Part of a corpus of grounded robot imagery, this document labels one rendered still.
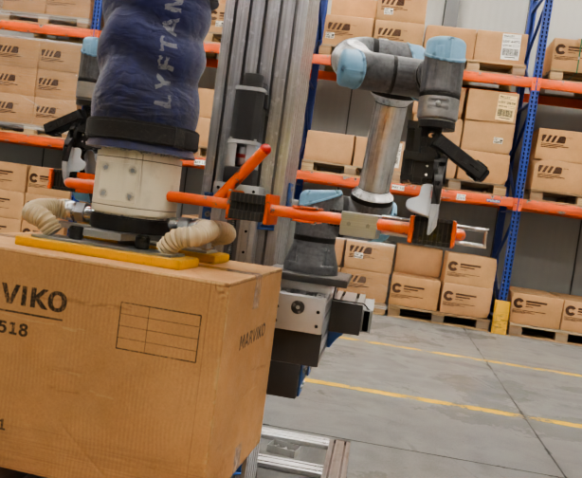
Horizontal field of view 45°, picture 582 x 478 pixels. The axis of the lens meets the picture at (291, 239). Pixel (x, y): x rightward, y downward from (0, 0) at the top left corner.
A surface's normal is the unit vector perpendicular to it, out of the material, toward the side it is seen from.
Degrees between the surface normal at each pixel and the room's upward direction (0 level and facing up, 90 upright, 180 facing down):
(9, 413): 90
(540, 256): 90
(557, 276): 90
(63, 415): 90
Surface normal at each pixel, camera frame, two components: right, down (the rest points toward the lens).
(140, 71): 0.27, -0.22
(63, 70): -0.13, 0.04
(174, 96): 0.65, -0.15
